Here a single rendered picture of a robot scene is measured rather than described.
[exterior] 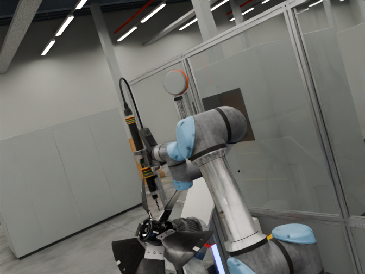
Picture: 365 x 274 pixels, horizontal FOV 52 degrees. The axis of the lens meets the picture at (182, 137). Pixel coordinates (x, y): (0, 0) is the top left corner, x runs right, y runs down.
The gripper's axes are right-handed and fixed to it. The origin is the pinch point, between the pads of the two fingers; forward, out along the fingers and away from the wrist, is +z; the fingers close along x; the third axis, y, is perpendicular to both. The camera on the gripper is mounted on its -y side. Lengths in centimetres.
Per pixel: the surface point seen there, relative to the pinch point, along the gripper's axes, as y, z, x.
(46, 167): 26, 540, 86
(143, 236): 40.4, 7.6, -7.0
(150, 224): 35.5, 4.5, -2.9
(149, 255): 48.5, 4.3, -8.6
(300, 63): -16, -46, 70
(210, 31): -135, 424, 449
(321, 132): 17, -47, 70
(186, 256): 45, -26, -6
